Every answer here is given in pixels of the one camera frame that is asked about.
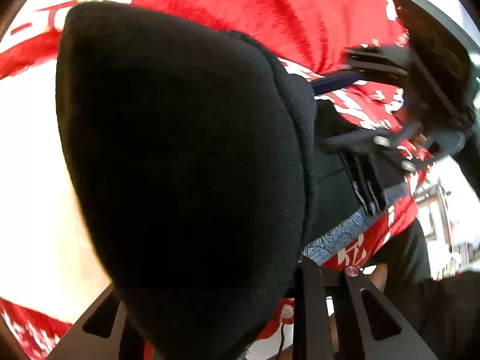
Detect blue leaf patterned cloth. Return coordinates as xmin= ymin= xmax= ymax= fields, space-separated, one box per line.
xmin=302 ymin=184 xmax=409 ymax=267

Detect white cloth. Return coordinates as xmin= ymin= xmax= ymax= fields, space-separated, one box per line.
xmin=0 ymin=58 xmax=113 ymax=325

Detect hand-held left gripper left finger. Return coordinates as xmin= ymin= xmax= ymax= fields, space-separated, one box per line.
xmin=48 ymin=284 xmax=148 ymax=360

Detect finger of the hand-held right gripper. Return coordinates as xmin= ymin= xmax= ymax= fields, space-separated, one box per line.
xmin=322 ymin=129 xmax=418 ymax=216
xmin=311 ymin=44 xmax=413 ymax=92

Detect person's black trousers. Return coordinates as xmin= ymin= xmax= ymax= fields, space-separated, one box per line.
xmin=369 ymin=217 xmax=480 ymax=360

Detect cluttered shelf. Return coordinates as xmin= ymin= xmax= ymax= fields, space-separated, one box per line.
xmin=414 ymin=178 xmax=480 ymax=271

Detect red printed blanket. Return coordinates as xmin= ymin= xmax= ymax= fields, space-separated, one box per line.
xmin=0 ymin=0 xmax=432 ymax=360

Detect black cable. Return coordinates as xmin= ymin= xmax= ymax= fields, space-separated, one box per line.
xmin=275 ymin=320 xmax=289 ymax=360

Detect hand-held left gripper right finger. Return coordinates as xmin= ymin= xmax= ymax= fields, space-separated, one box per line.
xmin=293 ymin=258 xmax=439 ymax=360

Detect black pants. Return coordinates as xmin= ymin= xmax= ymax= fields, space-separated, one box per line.
xmin=55 ymin=2 xmax=407 ymax=360

